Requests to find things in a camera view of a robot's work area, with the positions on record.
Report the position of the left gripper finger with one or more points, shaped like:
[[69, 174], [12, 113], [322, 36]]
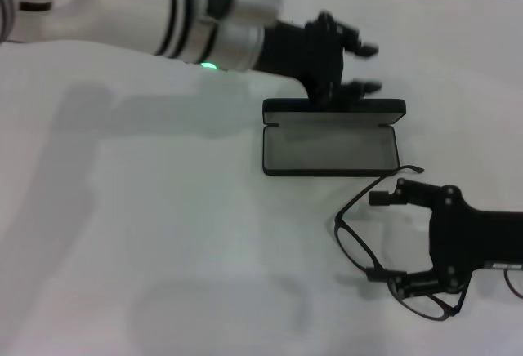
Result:
[[363, 49], [363, 87]]

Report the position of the black glasses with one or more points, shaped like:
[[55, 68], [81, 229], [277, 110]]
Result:
[[357, 247]]

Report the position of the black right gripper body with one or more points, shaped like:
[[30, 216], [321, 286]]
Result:
[[470, 241]]

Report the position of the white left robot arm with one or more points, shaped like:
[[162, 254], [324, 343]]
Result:
[[122, 21]]

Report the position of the black glasses case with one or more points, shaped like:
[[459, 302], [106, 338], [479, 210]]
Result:
[[327, 152]]

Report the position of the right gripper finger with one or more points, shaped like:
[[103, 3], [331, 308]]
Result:
[[408, 194], [412, 282]]

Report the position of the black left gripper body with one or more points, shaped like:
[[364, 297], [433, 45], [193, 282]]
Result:
[[310, 54]]

